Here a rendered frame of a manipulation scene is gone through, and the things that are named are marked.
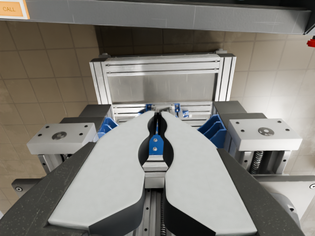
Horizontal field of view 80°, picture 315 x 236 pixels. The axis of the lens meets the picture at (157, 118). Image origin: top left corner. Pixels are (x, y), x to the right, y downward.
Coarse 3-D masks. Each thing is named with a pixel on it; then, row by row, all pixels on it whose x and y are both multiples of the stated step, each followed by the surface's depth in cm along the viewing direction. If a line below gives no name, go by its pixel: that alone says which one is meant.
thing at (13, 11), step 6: (24, 0) 33; (0, 6) 33; (6, 6) 33; (12, 6) 33; (18, 6) 33; (24, 6) 33; (0, 12) 33; (6, 12) 33; (12, 12) 33; (18, 12) 33
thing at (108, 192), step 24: (144, 120) 11; (96, 144) 9; (120, 144) 9; (144, 144) 9; (96, 168) 7; (120, 168) 8; (72, 192) 6; (96, 192) 7; (120, 192) 7; (144, 192) 8; (72, 216) 6; (96, 216) 6; (120, 216) 6
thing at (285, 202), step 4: (272, 192) 44; (276, 196) 43; (280, 196) 44; (284, 196) 44; (280, 200) 43; (284, 200) 43; (288, 200) 44; (284, 204) 42; (288, 204) 43; (292, 204) 44; (288, 208) 42; (292, 208) 44; (288, 212) 41; (292, 212) 44; (296, 212) 44; (292, 216) 41; (296, 216) 43; (296, 220) 42; (300, 228) 41
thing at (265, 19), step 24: (48, 0) 33; (72, 0) 33; (96, 0) 33; (120, 0) 33; (144, 0) 33; (96, 24) 35; (120, 24) 35; (144, 24) 35; (168, 24) 35; (192, 24) 35; (216, 24) 34; (240, 24) 34; (264, 24) 34; (288, 24) 34
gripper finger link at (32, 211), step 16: (80, 160) 8; (48, 176) 7; (64, 176) 7; (32, 192) 6; (48, 192) 6; (64, 192) 6; (16, 208) 6; (32, 208) 6; (48, 208) 6; (0, 224) 5; (16, 224) 5; (32, 224) 6; (48, 224) 6
